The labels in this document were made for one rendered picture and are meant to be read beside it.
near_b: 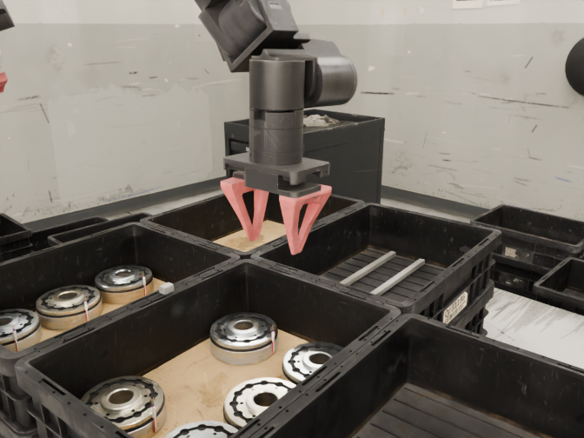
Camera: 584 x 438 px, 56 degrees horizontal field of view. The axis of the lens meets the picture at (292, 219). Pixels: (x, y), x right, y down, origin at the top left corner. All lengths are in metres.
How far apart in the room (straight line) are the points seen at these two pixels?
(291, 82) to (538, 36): 3.36
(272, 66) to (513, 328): 0.87
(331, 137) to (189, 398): 1.72
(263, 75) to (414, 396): 0.47
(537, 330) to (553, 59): 2.74
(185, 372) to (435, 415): 0.35
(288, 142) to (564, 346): 0.82
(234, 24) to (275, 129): 0.11
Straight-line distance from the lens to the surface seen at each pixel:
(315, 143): 2.28
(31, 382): 0.69
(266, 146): 0.57
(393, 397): 0.79
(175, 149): 4.44
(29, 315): 0.99
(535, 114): 3.89
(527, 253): 2.18
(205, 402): 0.77
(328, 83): 0.60
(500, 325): 1.27
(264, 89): 0.56
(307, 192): 0.56
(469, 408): 0.79
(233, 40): 0.60
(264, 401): 0.73
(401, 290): 1.07
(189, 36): 4.47
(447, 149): 4.18
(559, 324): 1.32
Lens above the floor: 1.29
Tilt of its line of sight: 19 degrees down
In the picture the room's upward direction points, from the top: straight up
